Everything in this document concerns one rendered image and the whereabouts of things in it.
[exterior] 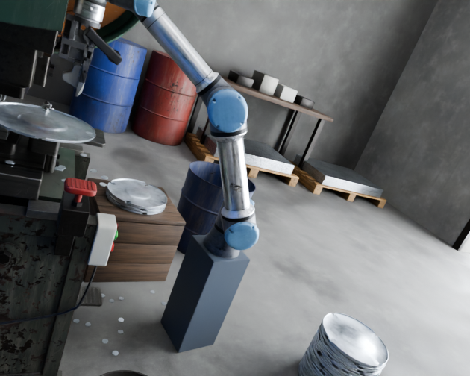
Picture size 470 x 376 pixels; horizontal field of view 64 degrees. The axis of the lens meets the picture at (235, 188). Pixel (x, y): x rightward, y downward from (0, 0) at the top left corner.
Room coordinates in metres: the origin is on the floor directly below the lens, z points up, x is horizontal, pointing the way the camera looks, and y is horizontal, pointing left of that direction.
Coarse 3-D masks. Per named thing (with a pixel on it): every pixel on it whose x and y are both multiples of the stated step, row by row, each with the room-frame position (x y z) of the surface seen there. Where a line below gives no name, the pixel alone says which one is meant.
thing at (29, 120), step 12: (0, 108) 1.00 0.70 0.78; (12, 108) 1.04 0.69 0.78; (24, 108) 1.08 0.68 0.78; (36, 108) 1.12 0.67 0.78; (0, 120) 0.92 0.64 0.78; (12, 120) 0.95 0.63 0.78; (24, 120) 0.97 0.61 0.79; (36, 120) 1.00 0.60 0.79; (48, 120) 1.04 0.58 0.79; (60, 120) 1.10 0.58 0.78; (72, 120) 1.14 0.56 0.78; (24, 132) 0.90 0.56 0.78; (36, 132) 0.93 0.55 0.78; (48, 132) 0.97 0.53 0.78; (60, 132) 1.00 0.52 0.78; (72, 132) 1.04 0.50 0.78; (84, 132) 1.08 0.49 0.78
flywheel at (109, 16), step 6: (72, 0) 1.35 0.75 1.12; (72, 6) 1.35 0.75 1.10; (108, 6) 1.37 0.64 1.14; (114, 6) 1.38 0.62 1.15; (66, 12) 1.34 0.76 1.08; (72, 12) 1.35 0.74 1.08; (108, 12) 1.38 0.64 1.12; (114, 12) 1.39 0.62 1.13; (120, 12) 1.40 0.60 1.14; (108, 18) 1.38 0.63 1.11; (114, 18) 1.39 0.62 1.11; (102, 24) 1.37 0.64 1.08; (60, 36) 1.31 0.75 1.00
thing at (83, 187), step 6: (66, 180) 0.78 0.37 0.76; (72, 180) 0.79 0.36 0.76; (78, 180) 0.80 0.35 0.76; (84, 180) 0.81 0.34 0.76; (66, 186) 0.75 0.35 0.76; (72, 186) 0.76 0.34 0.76; (78, 186) 0.77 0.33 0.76; (84, 186) 0.78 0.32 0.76; (90, 186) 0.80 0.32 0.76; (72, 192) 0.75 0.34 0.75; (78, 192) 0.76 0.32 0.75; (84, 192) 0.77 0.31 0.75; (90, 192) 0.77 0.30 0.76; (78, 198) 0.78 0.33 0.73
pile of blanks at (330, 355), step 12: (324, 336) 1.33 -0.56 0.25; (312, 348) 1.36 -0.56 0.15; (324, 348) 1.31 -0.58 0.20; (336, 348) 1.27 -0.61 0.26; (312, 360) 1.34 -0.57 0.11; (324, 360) 1.28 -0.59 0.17; (336, 360) 1.25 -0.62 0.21; (348, 360) 1.24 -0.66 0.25; (300, 372) 1.35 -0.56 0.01; (312, 372) 1.30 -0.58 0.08; (324, 372) 1.27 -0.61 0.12; (336, 372) 1.24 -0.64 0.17; (348, 372) 1.23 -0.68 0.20; (360, 372) 1.24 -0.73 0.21; (372, 372) 1.26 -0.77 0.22
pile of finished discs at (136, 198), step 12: (120, 180) 1.74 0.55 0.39; (132, 180) 1.79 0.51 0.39; (108, 192) 1.59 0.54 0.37; (120, 192) 1.60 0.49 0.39; (132, 192) 1.64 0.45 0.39; (144, 192) 1.69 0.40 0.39; (156, 192) 1.75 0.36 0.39; (120, 204) 1.53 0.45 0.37; (132, 204) 1.53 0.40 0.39; (144, 204) 1.57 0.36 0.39; (156, 204) 1.62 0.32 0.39
